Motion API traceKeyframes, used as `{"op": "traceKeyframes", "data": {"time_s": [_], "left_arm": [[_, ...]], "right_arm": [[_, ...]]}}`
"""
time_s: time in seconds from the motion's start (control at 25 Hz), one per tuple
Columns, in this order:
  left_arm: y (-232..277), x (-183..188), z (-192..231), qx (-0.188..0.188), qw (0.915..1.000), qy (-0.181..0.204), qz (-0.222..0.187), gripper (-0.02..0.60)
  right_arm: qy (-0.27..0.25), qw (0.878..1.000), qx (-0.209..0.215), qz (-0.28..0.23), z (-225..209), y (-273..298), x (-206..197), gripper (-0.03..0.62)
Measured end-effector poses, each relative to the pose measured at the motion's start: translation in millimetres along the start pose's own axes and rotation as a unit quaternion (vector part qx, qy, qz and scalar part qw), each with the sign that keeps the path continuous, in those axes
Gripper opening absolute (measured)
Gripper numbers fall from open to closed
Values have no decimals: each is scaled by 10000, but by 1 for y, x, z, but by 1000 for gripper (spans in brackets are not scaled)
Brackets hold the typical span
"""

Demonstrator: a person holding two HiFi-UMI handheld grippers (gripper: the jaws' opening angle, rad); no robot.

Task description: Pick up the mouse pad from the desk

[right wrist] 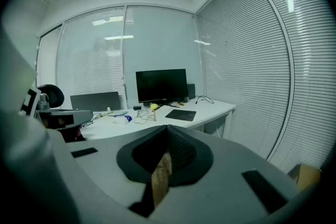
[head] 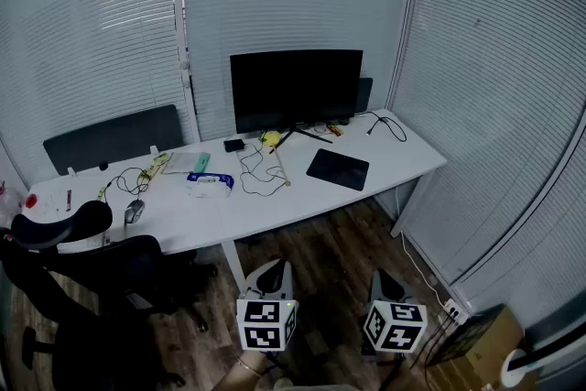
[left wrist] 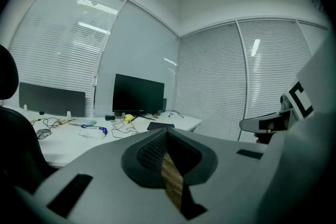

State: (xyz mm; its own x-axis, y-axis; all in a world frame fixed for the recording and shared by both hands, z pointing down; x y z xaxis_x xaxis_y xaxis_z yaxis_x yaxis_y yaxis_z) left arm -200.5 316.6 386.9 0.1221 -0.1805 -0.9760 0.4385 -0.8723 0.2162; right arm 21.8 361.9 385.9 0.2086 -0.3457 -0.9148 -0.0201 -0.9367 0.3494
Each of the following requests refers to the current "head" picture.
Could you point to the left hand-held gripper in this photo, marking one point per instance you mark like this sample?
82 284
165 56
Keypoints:
263 316

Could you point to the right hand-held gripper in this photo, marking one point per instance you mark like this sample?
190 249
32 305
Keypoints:
393 325

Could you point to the black mouse pad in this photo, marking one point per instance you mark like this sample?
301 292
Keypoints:
338 169

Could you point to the person's left forearm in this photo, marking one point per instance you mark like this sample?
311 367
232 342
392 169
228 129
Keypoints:
238 379

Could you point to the grey computer mouse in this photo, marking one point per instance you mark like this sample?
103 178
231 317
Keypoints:
134 211

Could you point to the white desk leg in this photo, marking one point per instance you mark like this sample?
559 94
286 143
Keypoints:
235 265
409 206

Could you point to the white floor power strip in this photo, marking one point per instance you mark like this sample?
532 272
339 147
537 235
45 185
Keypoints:
456 311

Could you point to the cardboard box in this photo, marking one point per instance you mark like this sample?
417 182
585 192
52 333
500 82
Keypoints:
485 343

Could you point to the white round roll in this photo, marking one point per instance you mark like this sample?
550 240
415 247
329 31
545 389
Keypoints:
515 368

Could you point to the white blue tissue pack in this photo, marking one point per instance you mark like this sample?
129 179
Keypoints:
209 185

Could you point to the black office chair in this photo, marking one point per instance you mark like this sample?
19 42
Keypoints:
114 279

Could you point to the teal case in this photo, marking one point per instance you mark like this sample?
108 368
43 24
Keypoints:
202 161

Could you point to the black power adapter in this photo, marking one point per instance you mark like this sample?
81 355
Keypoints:
234 145

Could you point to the clear plastic pouch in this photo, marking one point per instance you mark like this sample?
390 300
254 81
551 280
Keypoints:
181 162

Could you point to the yellow plush wooden stick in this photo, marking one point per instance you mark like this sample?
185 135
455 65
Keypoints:
272 137

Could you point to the red yellow packet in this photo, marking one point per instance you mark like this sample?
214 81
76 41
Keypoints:
335 130

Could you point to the narrow yellow strip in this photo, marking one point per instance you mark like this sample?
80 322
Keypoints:
100 194

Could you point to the small dark cup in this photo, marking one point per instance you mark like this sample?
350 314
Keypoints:
344 121

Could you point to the dark red pen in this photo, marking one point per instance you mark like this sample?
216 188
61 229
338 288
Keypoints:
69 200

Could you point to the black computer monitor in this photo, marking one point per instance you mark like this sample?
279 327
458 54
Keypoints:
295 91

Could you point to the small black partition panel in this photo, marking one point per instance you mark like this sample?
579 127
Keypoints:
365 95

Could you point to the grey desk partition panel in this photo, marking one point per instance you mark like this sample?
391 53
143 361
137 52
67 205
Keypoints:
114 137

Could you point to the red round object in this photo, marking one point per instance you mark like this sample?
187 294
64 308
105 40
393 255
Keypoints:
31 200

